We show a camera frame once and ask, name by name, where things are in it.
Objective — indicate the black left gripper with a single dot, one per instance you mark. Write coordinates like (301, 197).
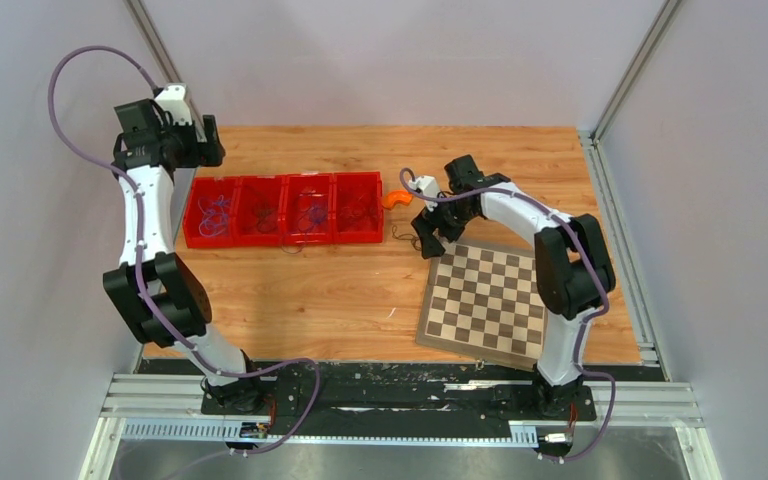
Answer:
(211, 153)

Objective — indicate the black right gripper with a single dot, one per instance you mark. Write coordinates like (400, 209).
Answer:
(425, 224)

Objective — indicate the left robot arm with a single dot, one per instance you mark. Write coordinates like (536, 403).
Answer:
(157, 295)

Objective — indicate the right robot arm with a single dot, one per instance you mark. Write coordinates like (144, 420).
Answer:
(574, 273)

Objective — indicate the orange plastic piece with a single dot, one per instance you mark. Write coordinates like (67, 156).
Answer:
(396, 198)

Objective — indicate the wooden chessboard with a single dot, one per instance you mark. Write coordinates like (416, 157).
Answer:
(481, 301)

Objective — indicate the red plastic compartment tray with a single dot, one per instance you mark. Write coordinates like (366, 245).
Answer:
(284, 210)

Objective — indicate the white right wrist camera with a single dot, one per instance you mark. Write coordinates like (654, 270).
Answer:
(427, 187)

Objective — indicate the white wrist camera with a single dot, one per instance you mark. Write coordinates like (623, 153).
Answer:
(173, 99)
(427, 187)

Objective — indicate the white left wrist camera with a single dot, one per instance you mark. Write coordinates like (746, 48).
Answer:
(173, 99)

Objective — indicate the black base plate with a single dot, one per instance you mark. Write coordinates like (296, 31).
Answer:
(375, 399)

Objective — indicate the aluminium frame rail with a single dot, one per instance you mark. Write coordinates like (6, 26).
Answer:
(150, 406)

